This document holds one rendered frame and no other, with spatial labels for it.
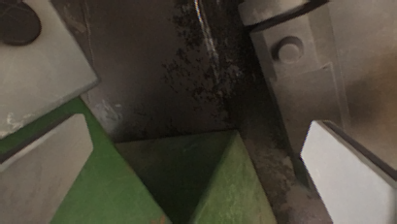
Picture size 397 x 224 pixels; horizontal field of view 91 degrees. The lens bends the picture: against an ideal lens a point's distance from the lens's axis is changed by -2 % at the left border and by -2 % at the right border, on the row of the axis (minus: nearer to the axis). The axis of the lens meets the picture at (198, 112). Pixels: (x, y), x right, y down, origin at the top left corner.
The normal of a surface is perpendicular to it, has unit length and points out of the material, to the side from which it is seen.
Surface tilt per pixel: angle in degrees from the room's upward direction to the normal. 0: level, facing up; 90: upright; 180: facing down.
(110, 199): 90
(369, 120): 0
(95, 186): 90
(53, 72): 90
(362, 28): 0
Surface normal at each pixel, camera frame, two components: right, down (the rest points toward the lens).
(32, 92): 0.81, -0.16
